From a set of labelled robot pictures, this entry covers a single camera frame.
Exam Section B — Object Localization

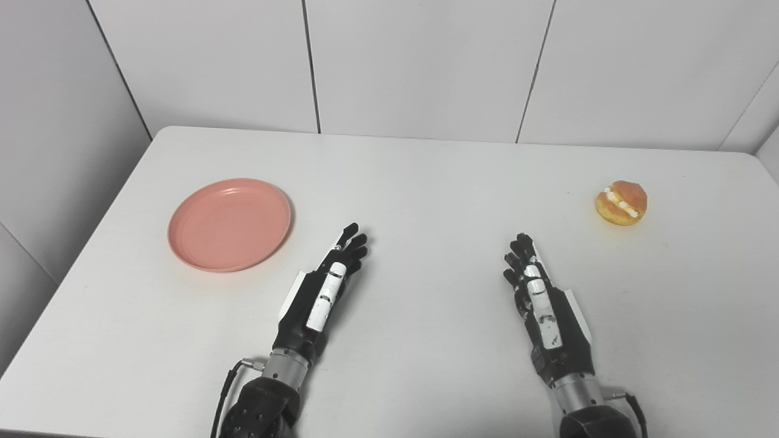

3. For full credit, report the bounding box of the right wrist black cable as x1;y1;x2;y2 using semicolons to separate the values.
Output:
606;391;648;438

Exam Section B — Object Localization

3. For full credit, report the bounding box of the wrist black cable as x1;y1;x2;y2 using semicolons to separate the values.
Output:
606;391;648;438
210;358;266;438

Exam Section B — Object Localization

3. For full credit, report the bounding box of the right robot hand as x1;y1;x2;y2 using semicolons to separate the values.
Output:
503;232;596;388

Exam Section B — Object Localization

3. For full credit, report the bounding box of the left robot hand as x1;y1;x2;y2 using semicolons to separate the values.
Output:
272;223;369;362

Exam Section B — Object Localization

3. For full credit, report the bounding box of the pink plate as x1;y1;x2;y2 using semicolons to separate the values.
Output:
167;178;293;273

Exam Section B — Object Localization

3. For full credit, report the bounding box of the cream puff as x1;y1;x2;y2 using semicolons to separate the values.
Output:
595;180;648;226

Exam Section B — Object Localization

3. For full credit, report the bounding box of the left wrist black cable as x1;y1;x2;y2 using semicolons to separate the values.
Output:
210;358;266;438

